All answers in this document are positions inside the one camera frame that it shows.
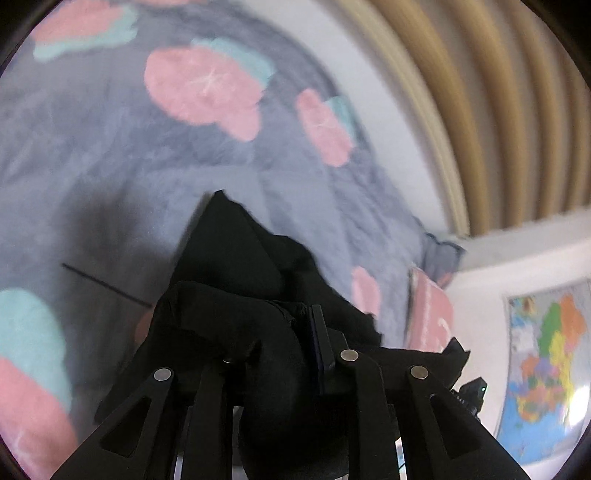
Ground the grey floral blanket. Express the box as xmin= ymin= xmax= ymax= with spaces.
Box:
xmin=0 ymin=0 xmax=467 ymax=476

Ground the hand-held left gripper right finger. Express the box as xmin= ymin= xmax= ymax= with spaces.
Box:
xmin=308 ymin=304 xmax=532 ymax=480

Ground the black hooded jacket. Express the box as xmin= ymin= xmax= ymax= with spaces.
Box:
xmin=95 ymin=189 xmax=472 ymax=480

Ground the grey pillow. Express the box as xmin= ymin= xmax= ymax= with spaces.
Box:
xmin=422 ymin=231 xmax=466 ymax=287

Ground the wall map poster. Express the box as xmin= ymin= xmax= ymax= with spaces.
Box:
xmin=494 ymin=279 xmax=591 ymax=467

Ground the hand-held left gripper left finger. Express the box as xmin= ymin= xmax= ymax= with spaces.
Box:
xmin=50 ymin=356 xmax=234 ymax=480

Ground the wooden headboard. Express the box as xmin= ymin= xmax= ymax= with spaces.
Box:
xmin=332 ymin=0 xmax=591 ymax=238

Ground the pink folded quilt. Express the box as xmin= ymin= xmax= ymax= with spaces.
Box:
xmin=405 ymin=265 xmax=455 ymax=354

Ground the thin black cord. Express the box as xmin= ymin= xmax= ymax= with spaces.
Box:
xmin=62 ymin=263 xmax=155 ymax=308

